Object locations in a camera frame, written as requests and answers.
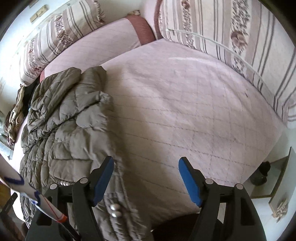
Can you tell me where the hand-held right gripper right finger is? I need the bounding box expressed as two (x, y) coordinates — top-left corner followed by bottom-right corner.
(179, 157), (267, 241)

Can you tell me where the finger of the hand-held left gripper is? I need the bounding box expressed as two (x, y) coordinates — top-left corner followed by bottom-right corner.
(0, 192), (18, 223)

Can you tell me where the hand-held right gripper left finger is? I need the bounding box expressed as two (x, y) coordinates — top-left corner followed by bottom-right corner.
(25, 156), (114, 241)

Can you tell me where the olive quilted hooded jacket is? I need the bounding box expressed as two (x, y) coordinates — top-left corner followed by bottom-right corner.
(20, 66), (153, 241)

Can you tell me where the black clothes pile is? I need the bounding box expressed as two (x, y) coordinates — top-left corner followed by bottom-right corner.
(23, 85), (41, 105)

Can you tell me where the dark shoe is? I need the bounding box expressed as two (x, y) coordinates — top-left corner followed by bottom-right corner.
(250, 161), (271, 186)

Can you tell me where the pink quilted bed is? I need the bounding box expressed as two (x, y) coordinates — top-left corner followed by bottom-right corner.
(11, 38), (288, 230)

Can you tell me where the wooden side table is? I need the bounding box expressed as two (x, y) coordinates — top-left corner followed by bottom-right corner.
(251, 147), (293, 224)

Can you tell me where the brown beige blanket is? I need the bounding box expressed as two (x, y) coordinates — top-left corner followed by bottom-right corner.
(6, 86), (29, 145)

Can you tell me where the clear thin tube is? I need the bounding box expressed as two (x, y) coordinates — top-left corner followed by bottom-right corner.
(165, 28), (269, 93)

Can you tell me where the pink bolster cushion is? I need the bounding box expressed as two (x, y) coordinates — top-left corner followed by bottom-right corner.
(39, 17), (156, 82)

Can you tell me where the striped floral pillow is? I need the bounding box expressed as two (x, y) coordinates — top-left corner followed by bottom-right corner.
(20, 0), (107, 85)

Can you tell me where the long striped floral cushion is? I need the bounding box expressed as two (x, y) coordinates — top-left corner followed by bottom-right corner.
(157, 0), (296, 127)

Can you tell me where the white printed strap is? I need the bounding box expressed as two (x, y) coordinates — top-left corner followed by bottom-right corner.
(0, 154), (67, 223)

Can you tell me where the wooden wall fixture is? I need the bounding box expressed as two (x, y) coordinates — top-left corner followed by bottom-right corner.
(30, 6), (48, 23)

